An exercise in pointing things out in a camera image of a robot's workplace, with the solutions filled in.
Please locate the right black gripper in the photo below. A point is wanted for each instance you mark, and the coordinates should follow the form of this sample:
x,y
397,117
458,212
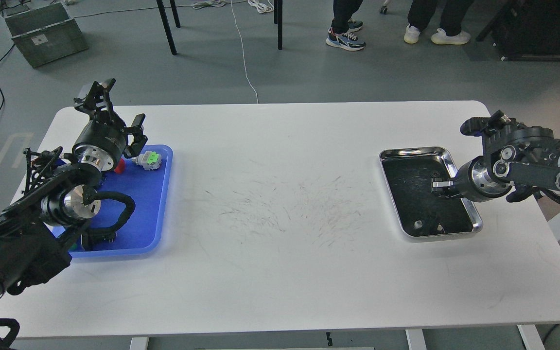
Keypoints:
x,y
471,182

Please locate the white sneaker right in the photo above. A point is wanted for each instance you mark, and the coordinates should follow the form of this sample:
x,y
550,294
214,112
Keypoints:
x,y
441,38

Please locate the green grey switch module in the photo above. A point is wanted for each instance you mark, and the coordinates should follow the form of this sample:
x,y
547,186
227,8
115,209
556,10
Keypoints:
x,y
149,160

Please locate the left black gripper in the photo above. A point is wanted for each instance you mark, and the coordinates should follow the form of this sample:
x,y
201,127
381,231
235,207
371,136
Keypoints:
x,y
102,134

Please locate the blue sneaker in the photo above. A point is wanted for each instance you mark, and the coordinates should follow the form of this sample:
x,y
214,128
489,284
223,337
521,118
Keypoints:
x,y
349,40

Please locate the white sneaker left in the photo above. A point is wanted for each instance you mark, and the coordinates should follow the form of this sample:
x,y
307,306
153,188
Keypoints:
x,y
411,35

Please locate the black table leg left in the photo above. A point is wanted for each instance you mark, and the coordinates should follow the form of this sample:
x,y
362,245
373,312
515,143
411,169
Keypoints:
x,y
166,25

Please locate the white sneaker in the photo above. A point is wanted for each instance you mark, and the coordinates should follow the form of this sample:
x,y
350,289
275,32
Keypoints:
x,y
411,35
441,38

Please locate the silver metal tray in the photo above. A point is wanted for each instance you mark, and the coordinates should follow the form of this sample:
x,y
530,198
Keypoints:
x,y
421,214

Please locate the black table leg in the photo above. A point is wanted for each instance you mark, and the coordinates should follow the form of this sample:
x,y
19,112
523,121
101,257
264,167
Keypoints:
x,y
278,21
166,25

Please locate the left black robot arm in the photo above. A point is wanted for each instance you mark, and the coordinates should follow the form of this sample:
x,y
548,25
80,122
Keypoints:
x,y
61,204

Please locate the black table leg right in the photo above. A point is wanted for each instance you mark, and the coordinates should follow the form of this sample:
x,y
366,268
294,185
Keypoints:
x,y
278,21

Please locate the black switch component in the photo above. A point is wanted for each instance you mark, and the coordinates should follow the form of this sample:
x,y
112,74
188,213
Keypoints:
x,y
89,241

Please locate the black equipment case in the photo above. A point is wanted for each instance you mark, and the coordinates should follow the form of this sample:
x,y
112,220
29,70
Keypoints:
x,y
526,30

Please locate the blue plastic tray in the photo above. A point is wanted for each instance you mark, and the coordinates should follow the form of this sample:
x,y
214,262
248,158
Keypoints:
x,y
148,189

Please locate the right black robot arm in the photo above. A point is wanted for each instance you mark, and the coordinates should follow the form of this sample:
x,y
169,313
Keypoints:
x,y
517,162

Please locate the red push button switch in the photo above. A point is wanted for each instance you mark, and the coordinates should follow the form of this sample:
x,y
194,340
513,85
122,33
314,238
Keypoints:
x,y
120,167

